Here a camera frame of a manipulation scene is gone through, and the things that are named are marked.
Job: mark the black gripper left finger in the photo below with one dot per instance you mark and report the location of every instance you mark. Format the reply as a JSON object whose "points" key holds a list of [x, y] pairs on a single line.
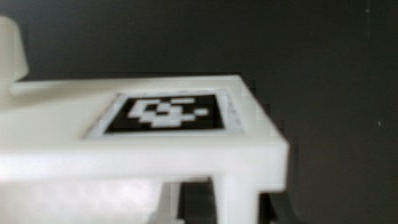
{"points": [[195, 206]]}

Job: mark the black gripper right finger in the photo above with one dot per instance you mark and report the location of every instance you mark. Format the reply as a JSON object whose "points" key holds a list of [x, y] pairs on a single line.
{"points": [[275, 209]]}

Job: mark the white drawer box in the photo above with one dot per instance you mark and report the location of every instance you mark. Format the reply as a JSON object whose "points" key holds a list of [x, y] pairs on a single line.
{"points": [[106, 140]]}

